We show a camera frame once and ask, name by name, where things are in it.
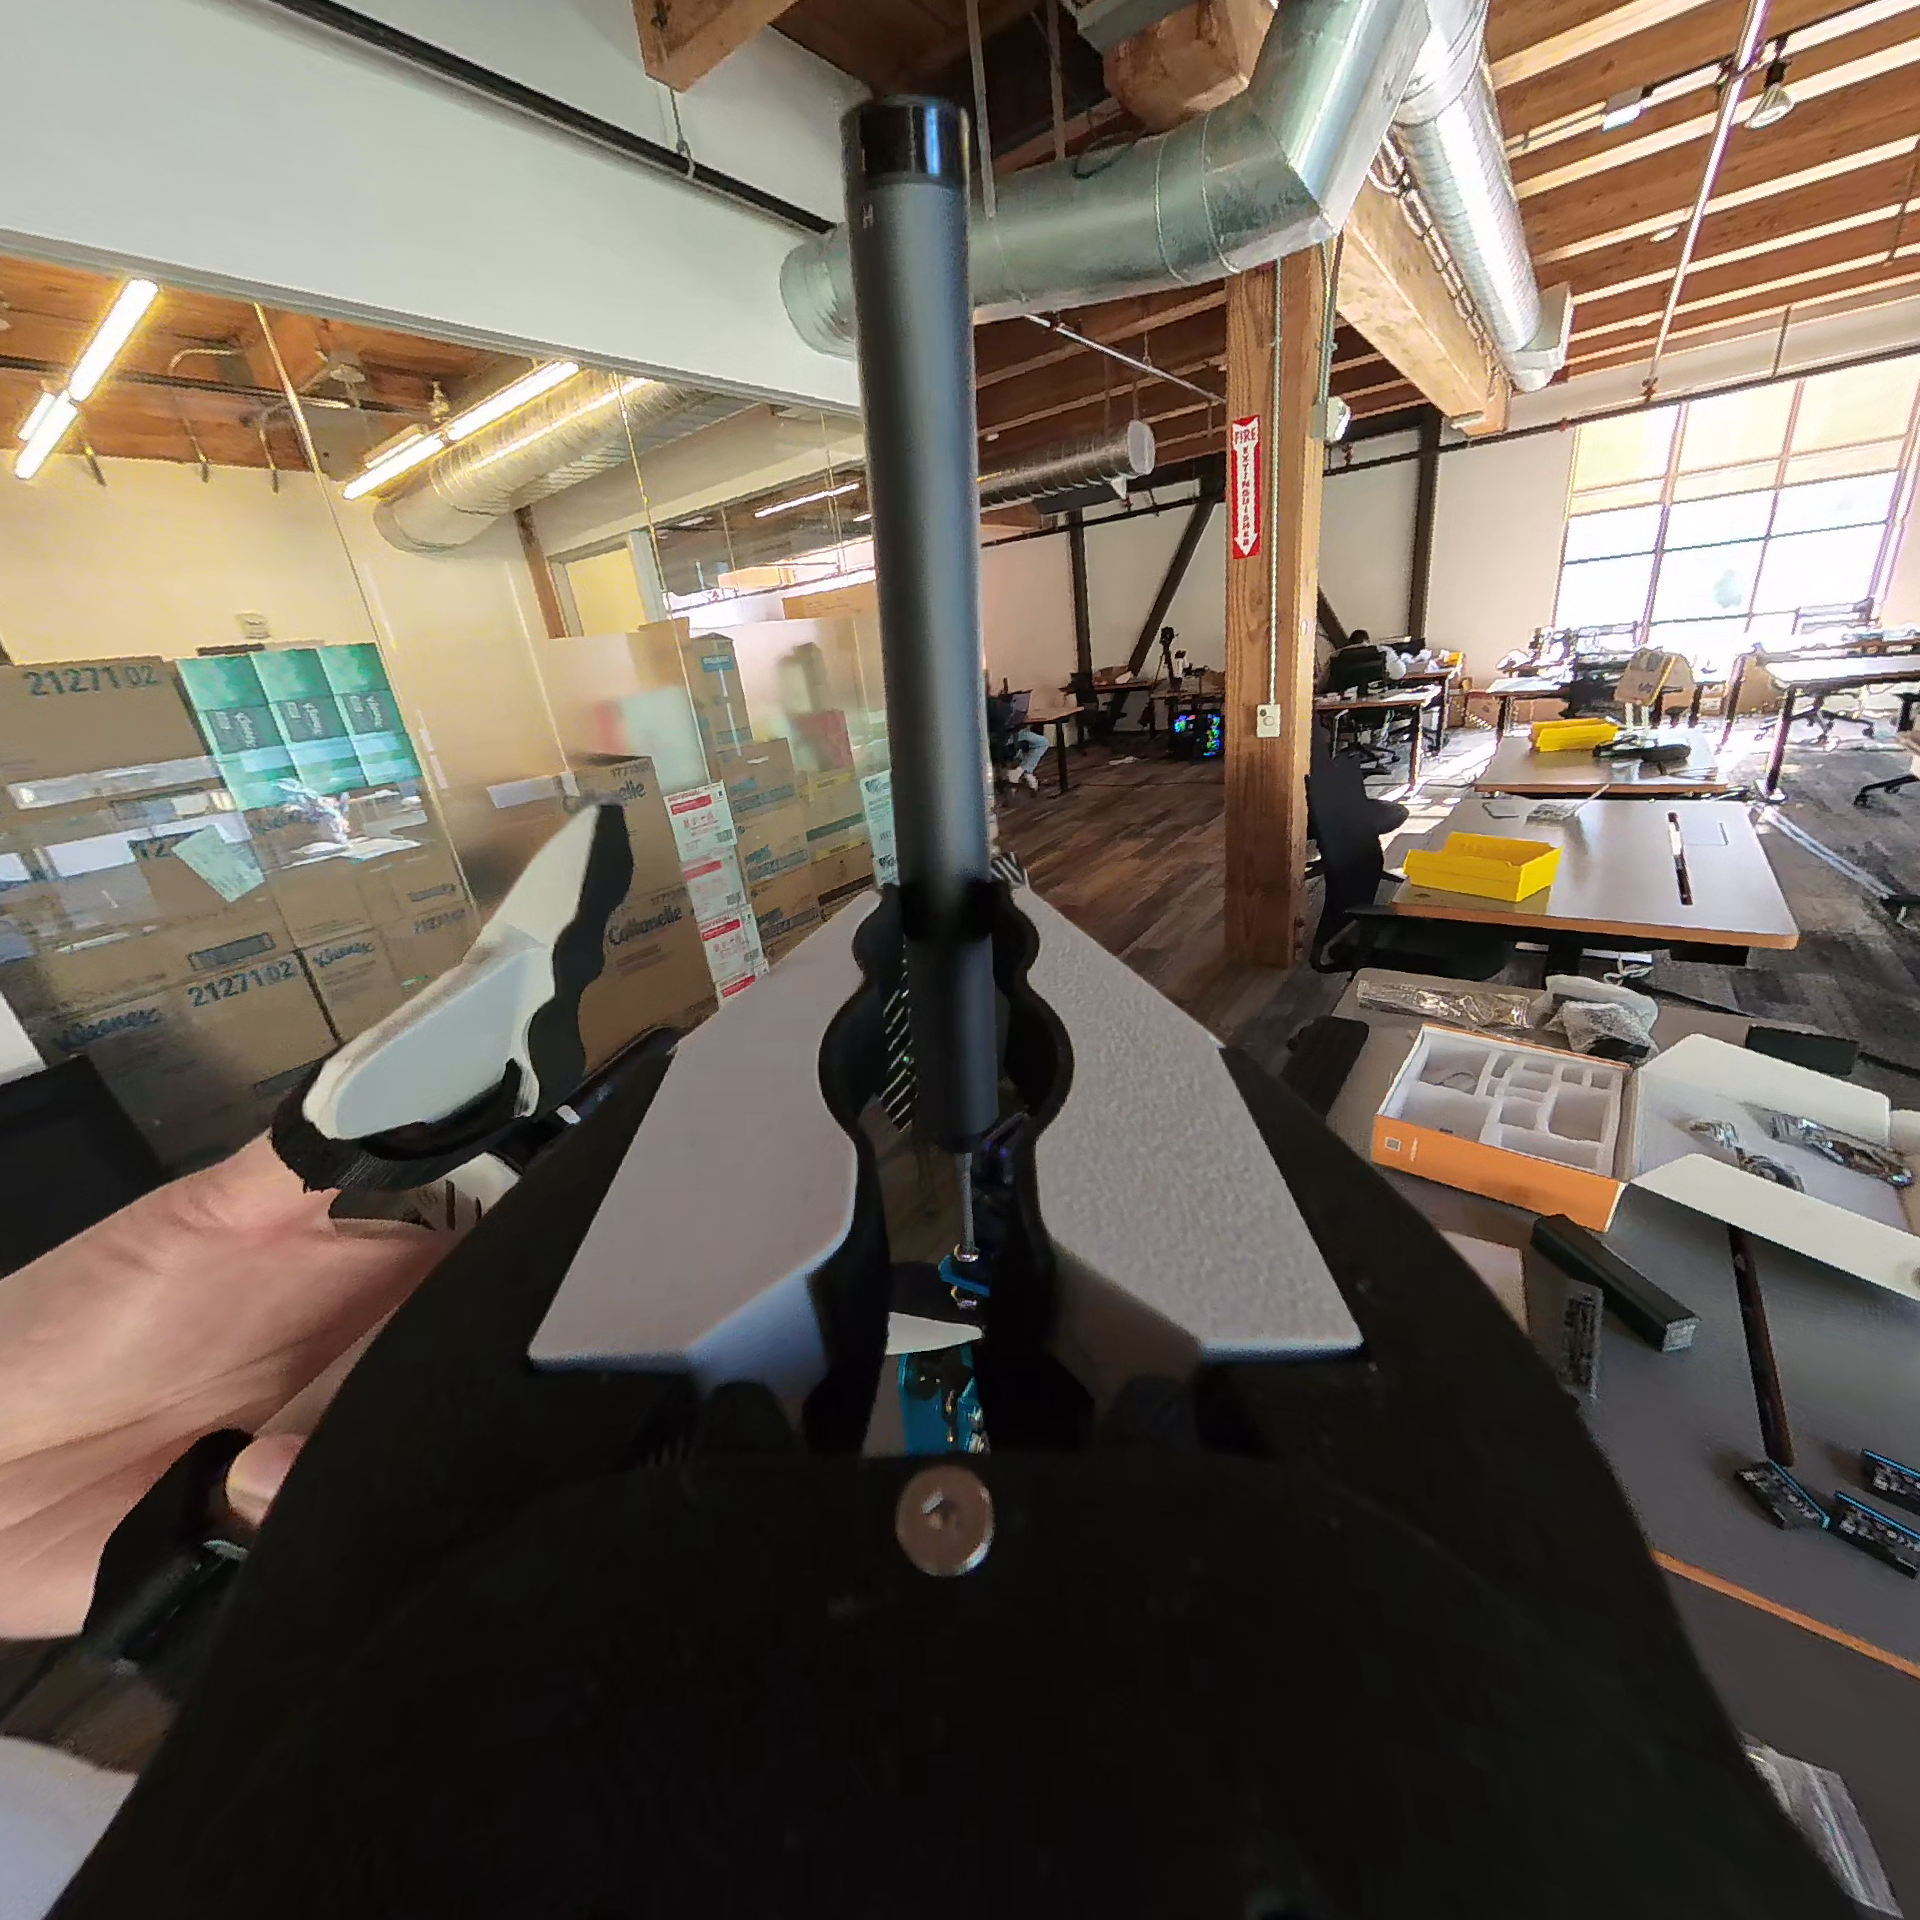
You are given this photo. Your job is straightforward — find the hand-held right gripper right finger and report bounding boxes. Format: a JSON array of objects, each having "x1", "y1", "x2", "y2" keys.
[{"x1": 990, "y1": 884, "x2": 1368, "y2": 1391}]

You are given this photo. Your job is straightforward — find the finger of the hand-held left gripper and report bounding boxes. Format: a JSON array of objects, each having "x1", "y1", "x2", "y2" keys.
[{"x1": 296, "y1": 799, "x2": 641, "y2": 1142}]

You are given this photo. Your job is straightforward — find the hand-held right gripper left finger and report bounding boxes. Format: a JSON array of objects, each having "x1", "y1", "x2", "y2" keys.
[{"x1": 528, "y1": 884, "x2": 918, "y2": 1417}]

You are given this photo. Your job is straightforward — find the blue toy robot arm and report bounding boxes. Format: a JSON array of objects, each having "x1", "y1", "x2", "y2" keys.
[{"x1": 884, "y1": 1111, "x2": 1041, "y2": 1458}]

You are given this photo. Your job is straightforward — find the grey electric screwdriver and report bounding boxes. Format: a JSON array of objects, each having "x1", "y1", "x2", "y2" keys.
[{"x1": 841, "y1": 92, "x2": 1005, "y2": 1262}]

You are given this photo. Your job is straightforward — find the person's left hand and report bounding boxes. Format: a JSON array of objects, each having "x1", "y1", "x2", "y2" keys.
[{"x1": 0, "y1": 1152, "x2": 498, "y2": 1640}]

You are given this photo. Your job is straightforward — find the stack of cardboard boxes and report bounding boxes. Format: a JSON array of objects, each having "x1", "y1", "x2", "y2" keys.
[{"x1": 0, "y1": 623, "x2": 888, "y2": 1173}]

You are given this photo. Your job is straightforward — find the black white striped cloth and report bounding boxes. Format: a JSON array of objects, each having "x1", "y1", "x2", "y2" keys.
[{"x1": 877, "y1": 855, "x2": 1038, "y2": 1129}]

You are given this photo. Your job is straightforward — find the long bag of parts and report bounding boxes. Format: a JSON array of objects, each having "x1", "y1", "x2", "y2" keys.
[{"x1": 1357, "y1": 973, "x2": 1533, "y2": 1030}]

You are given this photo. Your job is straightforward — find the orange box with foam insert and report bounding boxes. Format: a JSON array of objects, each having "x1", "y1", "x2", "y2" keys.
[{"x1": 1373, "y1": 1024, "x2": 1639, "y2": 1233}]

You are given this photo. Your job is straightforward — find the stack of green packets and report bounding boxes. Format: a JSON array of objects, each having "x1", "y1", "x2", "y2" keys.
[{"x1": 176, "y1": 645, "x2": 422, "y2": 812}]

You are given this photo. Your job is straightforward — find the white foam sheet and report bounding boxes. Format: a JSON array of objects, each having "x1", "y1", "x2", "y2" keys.
[{"x1": 1453, "y1": 1231, "x2": 1533, "y2": 1339}]

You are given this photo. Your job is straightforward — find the black office chair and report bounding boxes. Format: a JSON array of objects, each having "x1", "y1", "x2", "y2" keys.
[{"x1": 1305, "y1": 757, "x2": 1413, "y2": 979}]

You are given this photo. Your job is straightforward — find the long black box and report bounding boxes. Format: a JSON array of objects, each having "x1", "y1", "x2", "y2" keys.
[{"x1": 1531, "y1": 1212, "x2": 1703, "y2": 1353}]

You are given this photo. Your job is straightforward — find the crumpled bag of parts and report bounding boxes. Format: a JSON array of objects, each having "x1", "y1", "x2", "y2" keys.
[{"x1": 1544, "y1": 974, "x2": 1661, "y2": 1061}]

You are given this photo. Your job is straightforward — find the white table with slot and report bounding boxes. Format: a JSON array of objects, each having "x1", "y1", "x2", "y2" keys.
[{"x1": 1386, "y1": 792, "x2": 1803, "y2": 951}]

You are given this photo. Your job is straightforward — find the dark brown rod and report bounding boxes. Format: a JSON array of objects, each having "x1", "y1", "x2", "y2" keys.
[{"x1": 1725, "y1": 1223, "x2": 1798, "y2": 1471}]

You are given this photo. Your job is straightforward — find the open white cardboard box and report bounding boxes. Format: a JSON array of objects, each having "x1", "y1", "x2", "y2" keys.
[{"x1": 1627, "y1": 1033, "x2": 1920, "y2": 1301}]

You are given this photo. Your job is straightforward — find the shiny bag of parts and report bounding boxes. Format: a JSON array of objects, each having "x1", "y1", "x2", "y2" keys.
[{"x1": 1770, "y1": 1111, "x2": 1914, "y2": 1189}]

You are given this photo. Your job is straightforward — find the fluorescent ceiling light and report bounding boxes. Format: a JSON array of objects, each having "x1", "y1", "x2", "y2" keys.
[{"x1": 13, "y1": 277, "x2": 165, "y2": 482}]

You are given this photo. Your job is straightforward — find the person's white shirt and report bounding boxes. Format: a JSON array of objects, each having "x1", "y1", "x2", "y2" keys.
[{"x1": 0, "y1": 1725, "x2": 139, "y2": 1920}]

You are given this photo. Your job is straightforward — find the tall paned window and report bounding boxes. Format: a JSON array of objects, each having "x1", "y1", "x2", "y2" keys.
[{"x1": 1552, "y1": 361, "x2": 1920, "y2": 648}]

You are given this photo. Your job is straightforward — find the flat clear plastic bag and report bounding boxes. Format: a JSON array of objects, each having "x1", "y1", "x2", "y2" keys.
[{"x1": 1747, "y1": 1732, "x2": 1901, "y2": 1915}]

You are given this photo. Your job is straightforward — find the ribbed silver air duct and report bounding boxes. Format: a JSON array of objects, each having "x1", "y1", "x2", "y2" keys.
[{"x1": 375, "y1": 375, "x2": 709, "y2": 550}]

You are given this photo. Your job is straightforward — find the wooden post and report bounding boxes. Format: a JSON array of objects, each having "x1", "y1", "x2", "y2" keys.
[{"x1": 1223, "y1": 247, "x2": 1331, "y2": 970}]

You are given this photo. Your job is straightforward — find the short silver air duct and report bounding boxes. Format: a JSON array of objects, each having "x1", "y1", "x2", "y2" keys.
[{"x1": 974, "y1": 420, "x2": 1159, "y2": 521}]

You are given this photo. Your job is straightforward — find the large silver air duct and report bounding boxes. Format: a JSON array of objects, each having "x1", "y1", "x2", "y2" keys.
[{"x1": 780, "y1": 0, "x2": 1579, "y2": 397}]

